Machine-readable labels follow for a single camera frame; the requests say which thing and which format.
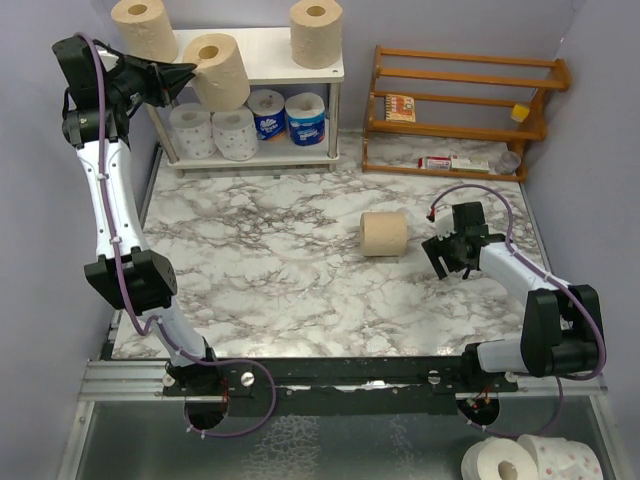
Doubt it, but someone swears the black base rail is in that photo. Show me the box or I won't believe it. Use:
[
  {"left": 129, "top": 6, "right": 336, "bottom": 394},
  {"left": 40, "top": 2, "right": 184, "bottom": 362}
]
[{"left": 163, "top": 356, "right": 517, "bottom": 417}]

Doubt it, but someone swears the clear plastic cup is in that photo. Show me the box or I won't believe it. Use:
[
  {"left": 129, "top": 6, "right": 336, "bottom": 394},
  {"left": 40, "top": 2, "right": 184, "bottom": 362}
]
[{"left": 496, "top": 151, "right": 521, "bottom": 175}]

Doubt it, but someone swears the blue Tempo roll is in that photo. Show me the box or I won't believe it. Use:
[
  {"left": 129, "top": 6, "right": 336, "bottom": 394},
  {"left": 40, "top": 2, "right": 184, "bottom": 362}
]
[{"left": 285, "top": 92, "right": 325, "bottom": 146}]

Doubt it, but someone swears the white two-tier shelf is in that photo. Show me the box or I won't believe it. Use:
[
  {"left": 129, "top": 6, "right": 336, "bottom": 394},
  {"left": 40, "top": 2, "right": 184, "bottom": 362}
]
[{"left": 147, "top": 27, "right": 345, "bottom": 177}]

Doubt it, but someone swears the brown paper roll front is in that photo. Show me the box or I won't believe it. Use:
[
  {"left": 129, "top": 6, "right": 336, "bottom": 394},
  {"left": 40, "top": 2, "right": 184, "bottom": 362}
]
[{"left": 111, "top": 0, "right": 179, "bottom": 63}]

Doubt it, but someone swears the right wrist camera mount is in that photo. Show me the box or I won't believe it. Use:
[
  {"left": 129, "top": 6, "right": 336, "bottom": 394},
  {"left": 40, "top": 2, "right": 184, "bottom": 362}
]
[{"left": 427, "top": 206, "right": 456, "bottom": 240}]

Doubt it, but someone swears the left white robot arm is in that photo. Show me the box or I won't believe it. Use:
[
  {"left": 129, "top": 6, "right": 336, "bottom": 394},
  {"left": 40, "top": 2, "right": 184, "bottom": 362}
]
[{"left": 52, "top": 33, "right": 221, "bottom": 395}]

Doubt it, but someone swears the white green small box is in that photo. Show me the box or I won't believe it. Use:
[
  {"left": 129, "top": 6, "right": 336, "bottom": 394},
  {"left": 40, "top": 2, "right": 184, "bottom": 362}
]
[{"left": 450, "top": 155, "right": 490, "bottom": 173}]

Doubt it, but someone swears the white floral paper roll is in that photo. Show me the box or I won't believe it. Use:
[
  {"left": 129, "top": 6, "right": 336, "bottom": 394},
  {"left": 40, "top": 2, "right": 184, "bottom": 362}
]
[
  {"left": 169, "top": 103, "right": 216, "bottom": 160},
  {"left": 212, "top": 106, "right": 259, "bottom": 162}
]

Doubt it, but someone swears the blue Vinda roll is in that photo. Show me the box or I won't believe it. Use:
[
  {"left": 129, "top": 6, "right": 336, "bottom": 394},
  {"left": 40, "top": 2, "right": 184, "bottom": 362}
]
[{"left": 247, "top": 89, "right": 286, "bottom": 141}]

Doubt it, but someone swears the wooden slatted rack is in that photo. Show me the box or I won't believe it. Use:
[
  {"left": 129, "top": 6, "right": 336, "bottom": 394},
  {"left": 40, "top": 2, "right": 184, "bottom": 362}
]
[{"left": 361, "top": 45, "right": 572, "bottom": 183}]

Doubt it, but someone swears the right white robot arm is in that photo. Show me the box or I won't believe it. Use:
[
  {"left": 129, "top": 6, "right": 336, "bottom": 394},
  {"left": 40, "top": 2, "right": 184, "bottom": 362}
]
[{"left": 422, "top": 202, "right": 604, "bottom": 391}]

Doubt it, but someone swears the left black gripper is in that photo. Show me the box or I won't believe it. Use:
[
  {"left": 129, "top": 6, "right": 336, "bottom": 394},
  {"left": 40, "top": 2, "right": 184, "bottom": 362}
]
[{"left": 101, "top": 51, "right": 195, "bottom": 110}]

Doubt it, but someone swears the yellow sponge block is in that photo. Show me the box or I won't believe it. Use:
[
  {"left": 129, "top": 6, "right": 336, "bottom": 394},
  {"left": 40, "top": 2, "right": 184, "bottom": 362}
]
[{"left": 510, "top": 103, "right": 531, "bottom": 123}]

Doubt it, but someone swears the orange snack packet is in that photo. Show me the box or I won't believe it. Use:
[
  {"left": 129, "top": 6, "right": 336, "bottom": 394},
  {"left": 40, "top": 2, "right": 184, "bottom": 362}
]
[{"left": 385, "top": 94, "right": 416, "bottom": 123}]

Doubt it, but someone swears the red white small box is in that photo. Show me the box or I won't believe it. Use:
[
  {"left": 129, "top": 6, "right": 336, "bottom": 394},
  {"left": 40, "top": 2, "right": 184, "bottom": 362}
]
[{"left": 418, "top": 156, "right": 452, "bottom": 171}]

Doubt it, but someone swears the brown paper roll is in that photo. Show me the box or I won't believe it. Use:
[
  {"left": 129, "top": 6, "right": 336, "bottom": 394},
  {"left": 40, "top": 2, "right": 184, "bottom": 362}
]
[
  {"left": 289, "top": 0, "right": 343, "bottom": 69},
  {"left": 183, "top": 33, "right": 250, "bottom": 112},
  {"left": 360, "top": 212, "right": 408, "bottom": 257},
  {"left": 111, "top": 0, "right": 179, "bottom": 63}
]

